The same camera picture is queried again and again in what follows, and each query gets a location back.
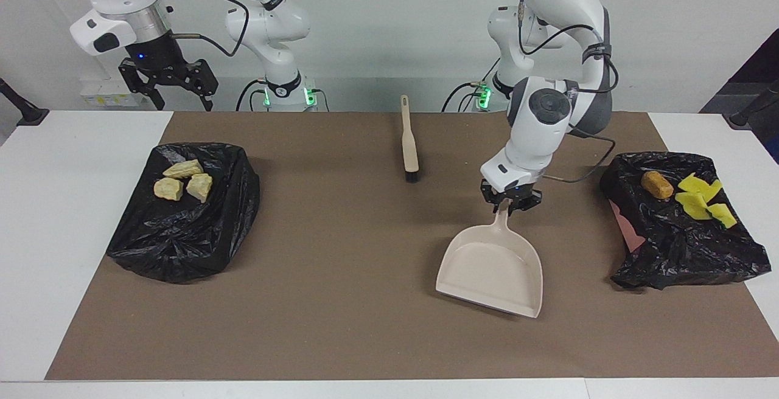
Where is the black left base cable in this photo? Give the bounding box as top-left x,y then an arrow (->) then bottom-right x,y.
441,81 -> 487,113

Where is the black base cable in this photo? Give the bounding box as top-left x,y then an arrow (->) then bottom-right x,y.
441,81 -> 487,113
236,78 -> 268,112

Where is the black stand pole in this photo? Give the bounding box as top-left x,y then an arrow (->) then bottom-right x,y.
723,80 -> 779,130
0,77 -> 49,127

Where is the crumpled black trash bag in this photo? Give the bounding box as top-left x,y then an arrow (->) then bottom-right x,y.
106,141 -> 261,285

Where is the green and yellow sponge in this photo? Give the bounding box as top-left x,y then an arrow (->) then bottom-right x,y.
706,203 -> 739,229

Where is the black bag on pink bin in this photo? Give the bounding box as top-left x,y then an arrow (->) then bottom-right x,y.
598,151 -> 773,292

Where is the large brown table mat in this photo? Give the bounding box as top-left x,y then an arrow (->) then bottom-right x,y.
44,111 -> 779,381

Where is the white wall outlet box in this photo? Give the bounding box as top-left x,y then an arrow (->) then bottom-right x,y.
80,78 -> 147,108

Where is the beige hand brush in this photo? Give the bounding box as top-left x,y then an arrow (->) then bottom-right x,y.
399,95 -> 421,183

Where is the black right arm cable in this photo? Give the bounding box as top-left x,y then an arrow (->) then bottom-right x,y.
159,0 -> 268,59

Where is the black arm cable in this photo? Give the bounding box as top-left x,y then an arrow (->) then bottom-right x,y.
159,0 -> 268,59
516,0 -> 620,184

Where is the beige plastic dustpan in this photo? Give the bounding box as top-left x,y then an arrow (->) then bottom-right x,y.
435,198 -> 543,319

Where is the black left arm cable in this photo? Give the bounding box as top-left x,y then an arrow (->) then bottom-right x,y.
516,0 -> 620,184

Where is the brown potato-shaped lump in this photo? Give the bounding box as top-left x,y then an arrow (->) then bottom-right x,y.
640,171 -> 675,200

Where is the pink bin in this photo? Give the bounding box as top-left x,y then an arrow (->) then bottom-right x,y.
610,199 -> 646,255

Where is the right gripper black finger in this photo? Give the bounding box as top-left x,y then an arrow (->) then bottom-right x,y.
118,58 -> 166,111
181,58 -> 219,113

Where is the yellow sponge piece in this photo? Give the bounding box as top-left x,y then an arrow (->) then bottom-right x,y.
678,172 -> 724,201
674,192 -> 713,221

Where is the orange striped croissant piece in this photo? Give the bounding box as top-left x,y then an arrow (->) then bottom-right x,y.
186,173 -> 214,204
162,159 -> 204,179

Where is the black right base cable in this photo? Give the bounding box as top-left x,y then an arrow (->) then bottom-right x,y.
236,78 -> 268,112

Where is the pale bread chunk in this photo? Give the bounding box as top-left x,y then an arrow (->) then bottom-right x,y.
153,178 -> 184,201

